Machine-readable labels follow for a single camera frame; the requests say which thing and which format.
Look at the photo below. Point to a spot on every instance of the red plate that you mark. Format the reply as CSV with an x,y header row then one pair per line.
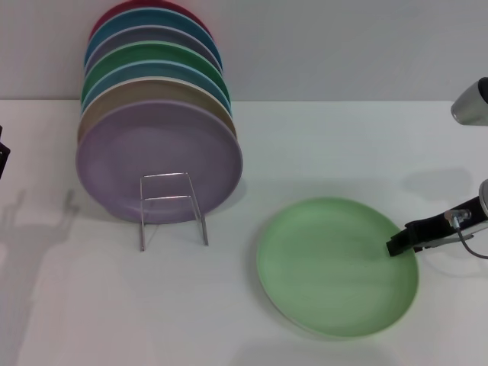
x,y
110,11

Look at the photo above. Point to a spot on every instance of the lavender plate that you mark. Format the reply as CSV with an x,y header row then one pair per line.
x,y
129,152

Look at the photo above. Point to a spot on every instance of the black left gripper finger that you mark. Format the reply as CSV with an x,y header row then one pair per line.
x,y
3,156

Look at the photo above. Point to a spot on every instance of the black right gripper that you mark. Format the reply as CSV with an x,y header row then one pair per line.
x,y
434,228

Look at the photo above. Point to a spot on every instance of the light green plate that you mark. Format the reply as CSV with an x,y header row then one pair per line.
x,y
328,274

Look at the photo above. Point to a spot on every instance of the tan plate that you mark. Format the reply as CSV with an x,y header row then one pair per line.
x,y
152,90

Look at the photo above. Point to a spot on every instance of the grey purple plate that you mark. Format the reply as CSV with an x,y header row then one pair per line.
x,y
152,35

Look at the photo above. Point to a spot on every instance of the blue plate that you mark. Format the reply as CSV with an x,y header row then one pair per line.
x,y
152,70

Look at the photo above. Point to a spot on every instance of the teal plate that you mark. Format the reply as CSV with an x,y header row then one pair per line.
x,y
152,18

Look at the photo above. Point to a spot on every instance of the dark green plate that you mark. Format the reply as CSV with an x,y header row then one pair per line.
x,y
152,52

